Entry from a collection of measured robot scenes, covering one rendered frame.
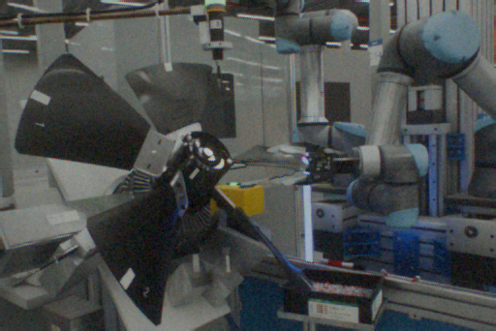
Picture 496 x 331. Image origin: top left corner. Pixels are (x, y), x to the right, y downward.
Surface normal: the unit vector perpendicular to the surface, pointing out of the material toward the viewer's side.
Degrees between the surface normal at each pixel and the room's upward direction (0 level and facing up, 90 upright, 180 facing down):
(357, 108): 90
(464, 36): 85
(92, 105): 80
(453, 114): 90
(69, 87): 75
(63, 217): 50
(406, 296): 90
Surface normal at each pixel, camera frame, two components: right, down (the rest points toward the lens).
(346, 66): 0.54, 0.05
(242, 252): -0.05, 0.64
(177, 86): -0.04, -0.61
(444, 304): -0.66, 0.09
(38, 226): 0.55, -0.62
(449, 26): 0.25, 0.00
